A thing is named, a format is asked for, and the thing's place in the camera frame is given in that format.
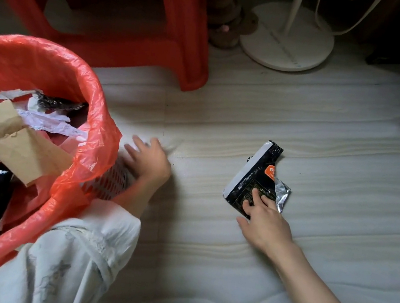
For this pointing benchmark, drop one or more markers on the person's right hand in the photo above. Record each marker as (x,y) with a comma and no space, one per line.
(267,229)

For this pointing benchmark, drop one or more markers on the person's left hand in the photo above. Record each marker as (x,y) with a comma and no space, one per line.
(152,164)

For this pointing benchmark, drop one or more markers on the black snack wrapper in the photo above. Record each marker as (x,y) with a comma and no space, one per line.
(252,181)

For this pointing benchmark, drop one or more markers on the waste basket with red bag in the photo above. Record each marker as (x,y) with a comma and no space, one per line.
(94,120)

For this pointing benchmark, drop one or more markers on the long white paper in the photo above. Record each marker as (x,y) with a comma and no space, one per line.
(51,124)

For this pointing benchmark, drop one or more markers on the black patterned plastic piece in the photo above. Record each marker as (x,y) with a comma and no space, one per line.
(59,103)

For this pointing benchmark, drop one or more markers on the brown paper strip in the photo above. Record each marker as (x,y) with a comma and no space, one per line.
(31,155)

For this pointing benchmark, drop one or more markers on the person's right forearm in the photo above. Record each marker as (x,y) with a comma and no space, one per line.
(303,285)

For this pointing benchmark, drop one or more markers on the person's white left sleeve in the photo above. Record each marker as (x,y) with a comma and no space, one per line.
(83,252)

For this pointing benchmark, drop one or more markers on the red plastic stool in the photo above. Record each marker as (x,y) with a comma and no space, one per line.
(188,40)

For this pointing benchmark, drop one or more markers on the white round stand base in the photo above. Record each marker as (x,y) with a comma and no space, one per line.
(279,44)

